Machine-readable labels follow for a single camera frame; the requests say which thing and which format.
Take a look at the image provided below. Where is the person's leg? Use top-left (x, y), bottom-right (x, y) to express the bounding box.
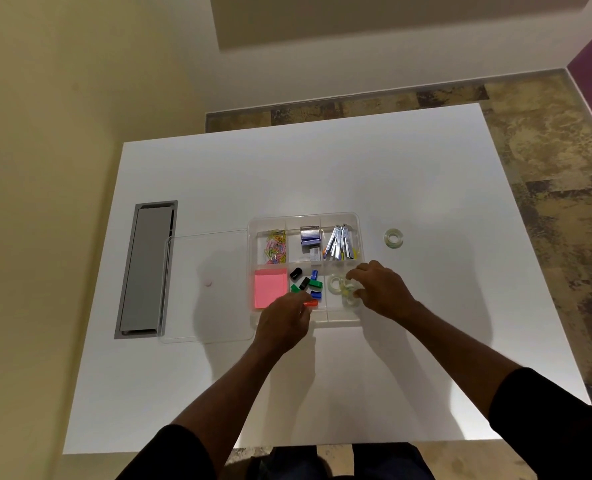
top-left (350, 442), bottom-right (436, 480)
top-left (245, 444), bottom-right (334, 480)

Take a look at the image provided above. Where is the person's left hand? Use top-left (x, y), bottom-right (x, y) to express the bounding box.
top-left (252, 290), bottom-right (314, 357)

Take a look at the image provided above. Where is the grey table cable hatch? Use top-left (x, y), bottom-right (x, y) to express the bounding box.
top-left (114, 200), bottom-right (179, 340)

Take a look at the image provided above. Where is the person's left forearm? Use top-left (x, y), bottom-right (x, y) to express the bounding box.
top-left (173, 344), bottom-right (278, 475)

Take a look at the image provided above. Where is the person's left leg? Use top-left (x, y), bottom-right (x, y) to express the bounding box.
top-left (245, 444), bottom-right (334, 480)

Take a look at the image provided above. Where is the clear plastic organizer box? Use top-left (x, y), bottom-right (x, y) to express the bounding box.
top-left (247, 211), bottom-right (364, 329)

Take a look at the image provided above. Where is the transparent plastic box lid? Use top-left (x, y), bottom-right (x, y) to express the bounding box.
top-left (158, 229), bottom-right (257, 344)

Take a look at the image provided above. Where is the person's right leg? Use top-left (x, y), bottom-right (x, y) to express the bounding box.
top-left (350, 442), bottom-right (436, 480)

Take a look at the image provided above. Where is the pile of coloured binder clips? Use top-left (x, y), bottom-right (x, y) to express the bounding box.
top-left (289, 267), bottom-right (323, 308)

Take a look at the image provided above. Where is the person's right hand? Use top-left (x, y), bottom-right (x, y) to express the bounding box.
top-left (345, 260), bottom-right (416, 323)

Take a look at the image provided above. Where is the pink sticky note pad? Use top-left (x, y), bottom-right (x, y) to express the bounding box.
top-left (253, 268), bottom-right (289, 311)

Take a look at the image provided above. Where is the person's right forearm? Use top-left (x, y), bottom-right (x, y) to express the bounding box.
top-left (393, 302), bottom-right (522, 421)

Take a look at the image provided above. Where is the pile of colourful paper clips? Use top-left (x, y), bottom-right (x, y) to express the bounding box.
top-left (265, 229), bottom-right (288, 265)

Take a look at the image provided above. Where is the bunch of silver metal clips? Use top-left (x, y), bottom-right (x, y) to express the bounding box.
top-left (323, 224), bottom-right (359, 261)

